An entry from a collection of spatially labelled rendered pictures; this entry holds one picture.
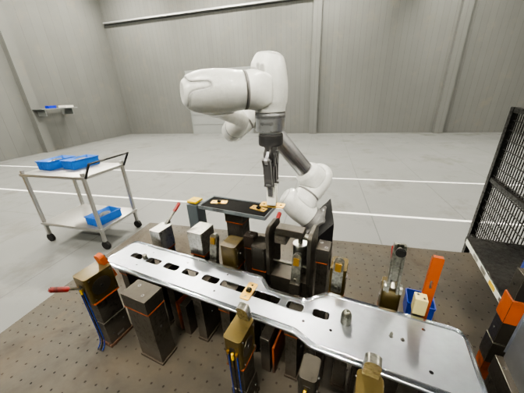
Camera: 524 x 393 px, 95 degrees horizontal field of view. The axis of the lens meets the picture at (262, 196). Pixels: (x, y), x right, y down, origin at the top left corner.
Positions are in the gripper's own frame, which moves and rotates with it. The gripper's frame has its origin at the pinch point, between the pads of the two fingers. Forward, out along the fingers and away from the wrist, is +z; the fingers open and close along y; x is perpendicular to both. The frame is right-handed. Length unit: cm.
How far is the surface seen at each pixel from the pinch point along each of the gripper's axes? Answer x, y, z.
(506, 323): 70, 5, 32
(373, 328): 35, 14, 35
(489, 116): 558, -1083, 73
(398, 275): 41.8, 0.9, 24.6
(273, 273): -2.0, -6.2, 38.8
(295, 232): 7.5, -5.1, 16.9
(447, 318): 74, -27, 65
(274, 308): 3.9, 14.2, 35.5
